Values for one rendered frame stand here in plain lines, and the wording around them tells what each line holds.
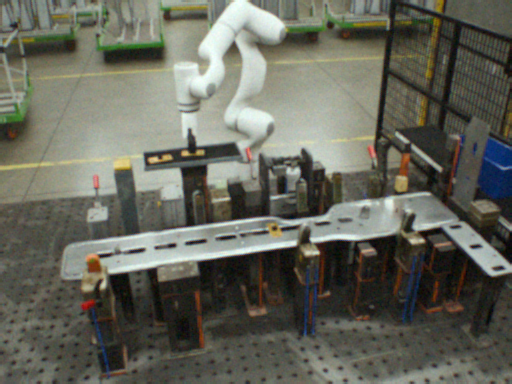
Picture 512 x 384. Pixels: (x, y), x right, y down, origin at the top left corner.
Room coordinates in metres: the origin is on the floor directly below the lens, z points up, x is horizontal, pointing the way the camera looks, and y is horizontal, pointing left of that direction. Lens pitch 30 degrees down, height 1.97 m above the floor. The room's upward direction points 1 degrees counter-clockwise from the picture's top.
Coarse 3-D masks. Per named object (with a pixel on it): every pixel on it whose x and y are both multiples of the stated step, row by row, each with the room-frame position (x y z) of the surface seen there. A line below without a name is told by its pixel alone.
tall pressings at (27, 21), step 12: (0, 0) 8.28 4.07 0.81; (24, 0) 8.43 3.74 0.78; (36, 0) 8.35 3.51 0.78; (0, 12) 8.29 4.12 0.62; (12, 12) 8.54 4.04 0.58; (24, 12) 8.31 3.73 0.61; (36, 12) 8.40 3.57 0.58; (48, 12) 8.44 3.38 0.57; (24, 24) 8.28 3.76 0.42; (48, 24) 8.36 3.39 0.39
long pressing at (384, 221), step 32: (224, 224) 1.46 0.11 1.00; (256, 224) 1.46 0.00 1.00; (288, 224) 1.46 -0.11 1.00; (352, 224) 1.45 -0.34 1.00; (384, 224) 1.45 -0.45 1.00; (416, 224) 1.45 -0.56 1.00; (64, 256) 1.29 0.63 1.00; (128, 256) 1.28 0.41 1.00; (160, 256) 1.28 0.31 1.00; (192, 256) 1.28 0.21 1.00; (224, 256) 1.29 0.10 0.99
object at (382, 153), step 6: (378, 144) 1.69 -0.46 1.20; (384, 144) 1.66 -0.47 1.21; (378, 150) 1.68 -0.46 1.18; (384, 150) 1.69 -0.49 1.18; (378, 156) 1.68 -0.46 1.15; (384, 156) 1.68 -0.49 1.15; (378, 162) 1.67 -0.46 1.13; (384, 162) 1.68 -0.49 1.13; (378, 168) 1.67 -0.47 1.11; (384, 168) 1.68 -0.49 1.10; (378, 174) 1.66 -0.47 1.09; (384, 174) 1.67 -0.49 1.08; (384, 180) 1.67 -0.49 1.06
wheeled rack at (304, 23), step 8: (208, 0) 9.05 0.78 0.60; (312, 0) 9.22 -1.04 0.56; (208, 8) 8.94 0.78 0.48; (312, 8) 9.22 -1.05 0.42; (208, 16) 9.06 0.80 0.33; (280, 16) 8.90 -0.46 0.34; (304, 16) 9.24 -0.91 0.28; (312, 16) 9.24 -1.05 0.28; (208, 24) 8.67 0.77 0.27; (288, 24) 8.38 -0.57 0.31; (296, 24) 8.40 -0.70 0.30; (304, 24) 8.41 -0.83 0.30; (312, 24) 8.41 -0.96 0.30; (320, 24) 8.42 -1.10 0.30; (312, 32) 8.45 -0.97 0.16; (312, 40) 8.44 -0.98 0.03
